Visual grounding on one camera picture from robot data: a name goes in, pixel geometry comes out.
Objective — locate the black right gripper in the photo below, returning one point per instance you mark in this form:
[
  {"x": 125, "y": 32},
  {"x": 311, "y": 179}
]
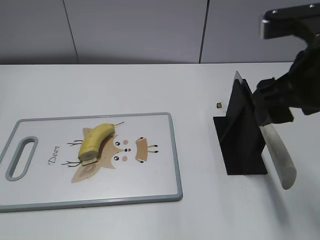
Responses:
[{"x": 298, "y": 88}]

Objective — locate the white handled kitchen knife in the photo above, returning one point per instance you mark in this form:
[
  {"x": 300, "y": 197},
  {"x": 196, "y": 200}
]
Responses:
[{"x": 281, "y": 158}]

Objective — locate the yellow banana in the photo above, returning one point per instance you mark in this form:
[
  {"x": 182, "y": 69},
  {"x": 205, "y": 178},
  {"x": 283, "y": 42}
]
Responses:
[{"x": 90, "y": 146}]

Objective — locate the banana slice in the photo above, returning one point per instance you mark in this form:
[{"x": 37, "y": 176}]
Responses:
[{"x": 89, "y": 161}]

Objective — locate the black knife stand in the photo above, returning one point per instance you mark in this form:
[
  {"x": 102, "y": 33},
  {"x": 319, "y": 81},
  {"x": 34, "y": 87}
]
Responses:
[{"x": 240, "y": 139}]

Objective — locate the small gold black debris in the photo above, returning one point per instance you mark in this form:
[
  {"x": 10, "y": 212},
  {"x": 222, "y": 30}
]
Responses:
[{"x": 219, "y": 105}]

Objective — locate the grey rimmed deer cutting board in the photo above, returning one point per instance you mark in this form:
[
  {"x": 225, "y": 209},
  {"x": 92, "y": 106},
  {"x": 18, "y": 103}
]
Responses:
[{"x": 40, "y": 169}]

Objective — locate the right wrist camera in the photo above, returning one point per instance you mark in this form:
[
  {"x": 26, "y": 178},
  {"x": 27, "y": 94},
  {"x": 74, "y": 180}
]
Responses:
[{"x": 301, "y": 21}]

